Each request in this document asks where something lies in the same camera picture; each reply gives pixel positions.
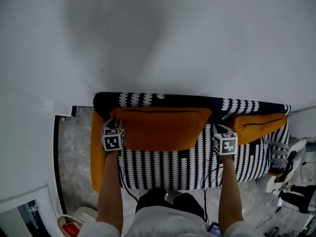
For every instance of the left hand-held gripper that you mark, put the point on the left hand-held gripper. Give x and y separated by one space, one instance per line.
112 141

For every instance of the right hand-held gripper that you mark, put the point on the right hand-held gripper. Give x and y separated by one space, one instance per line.
225 144

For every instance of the orange cushion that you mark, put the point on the orange cushion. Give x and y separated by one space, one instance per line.
160 130
256 130

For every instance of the person's right forearm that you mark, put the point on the person's right forearm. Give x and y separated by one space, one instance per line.
230 194

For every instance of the person's left forearm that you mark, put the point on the person's left forearm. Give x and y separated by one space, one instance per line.
109 194

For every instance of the orange sofa with striped cover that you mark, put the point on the orange sofa with striped cover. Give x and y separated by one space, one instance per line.
172 169

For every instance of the black backpack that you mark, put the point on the black backpack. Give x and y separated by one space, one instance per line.
289 164

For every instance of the person's black trousers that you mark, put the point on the person's black trousers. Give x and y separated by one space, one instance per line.
187 204

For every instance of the white beanbag chair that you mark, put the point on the white beanbag chair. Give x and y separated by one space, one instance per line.
298 147

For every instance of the white round basket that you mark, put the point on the white round basket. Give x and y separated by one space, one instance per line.
85 212

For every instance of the dark smartphone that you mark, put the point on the dark smartphone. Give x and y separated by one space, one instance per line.
214 229

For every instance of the person's white shirt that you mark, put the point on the person's white shirt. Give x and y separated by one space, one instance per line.
168 223

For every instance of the red box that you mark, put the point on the red box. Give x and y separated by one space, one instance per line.
70 229

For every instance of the white framed glass door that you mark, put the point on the white framed glass door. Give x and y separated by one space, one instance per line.
27 213

